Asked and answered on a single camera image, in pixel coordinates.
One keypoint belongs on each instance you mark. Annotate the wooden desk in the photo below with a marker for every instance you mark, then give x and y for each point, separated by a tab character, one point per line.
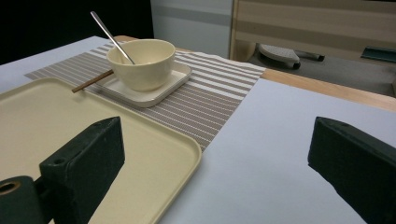
311	18

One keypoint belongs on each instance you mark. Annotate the striped placemat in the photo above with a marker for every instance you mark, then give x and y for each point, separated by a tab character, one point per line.
202	102

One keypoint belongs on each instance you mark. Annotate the white cabinet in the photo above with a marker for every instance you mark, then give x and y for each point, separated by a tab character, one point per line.
193	28

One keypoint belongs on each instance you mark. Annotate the beige rectangular tray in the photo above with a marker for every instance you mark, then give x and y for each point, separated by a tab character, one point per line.
140	155

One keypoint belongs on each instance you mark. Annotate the white square plate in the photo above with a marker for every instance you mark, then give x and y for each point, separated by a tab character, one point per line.
146	98

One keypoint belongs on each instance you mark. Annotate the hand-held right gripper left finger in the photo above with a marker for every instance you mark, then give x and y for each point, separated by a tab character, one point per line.
87	161

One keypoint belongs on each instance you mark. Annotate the grey rectangular box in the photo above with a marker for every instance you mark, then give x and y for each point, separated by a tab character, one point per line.
379	54

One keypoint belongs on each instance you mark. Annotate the brown chopstick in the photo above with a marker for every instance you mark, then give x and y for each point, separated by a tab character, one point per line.
91	81

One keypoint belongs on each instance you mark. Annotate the cream bowl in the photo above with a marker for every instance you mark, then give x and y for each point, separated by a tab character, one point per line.
146	74

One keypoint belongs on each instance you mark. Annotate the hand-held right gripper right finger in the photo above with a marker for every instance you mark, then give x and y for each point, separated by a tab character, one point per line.
361	168

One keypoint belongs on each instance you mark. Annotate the metal spoon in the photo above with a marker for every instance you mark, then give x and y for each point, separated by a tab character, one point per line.
109	34

